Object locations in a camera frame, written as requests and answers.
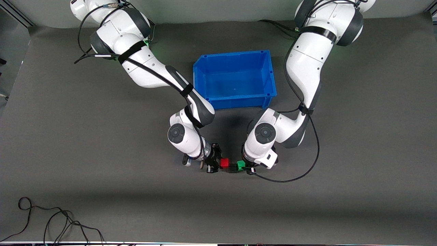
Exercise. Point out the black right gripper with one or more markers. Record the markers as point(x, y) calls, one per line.
point(212, 158)

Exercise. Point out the small red cube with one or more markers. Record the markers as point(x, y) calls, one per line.
point(224, 163)

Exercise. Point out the small green cube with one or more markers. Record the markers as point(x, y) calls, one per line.
point(241, 165)

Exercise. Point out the small black cube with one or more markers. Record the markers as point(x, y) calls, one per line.
point(233, 168)

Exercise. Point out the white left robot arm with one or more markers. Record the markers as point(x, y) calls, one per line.
point(307, 61)

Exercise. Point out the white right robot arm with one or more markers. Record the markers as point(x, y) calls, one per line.
point(143, 68)

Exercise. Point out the blue plastic storage bin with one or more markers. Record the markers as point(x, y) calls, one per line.
point(235, 82)

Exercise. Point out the dark grey table mat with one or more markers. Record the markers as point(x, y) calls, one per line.
point(102, 153)

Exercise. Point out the aluminium frame rail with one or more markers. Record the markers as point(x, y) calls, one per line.
point(433, 13)
point(17, 14)

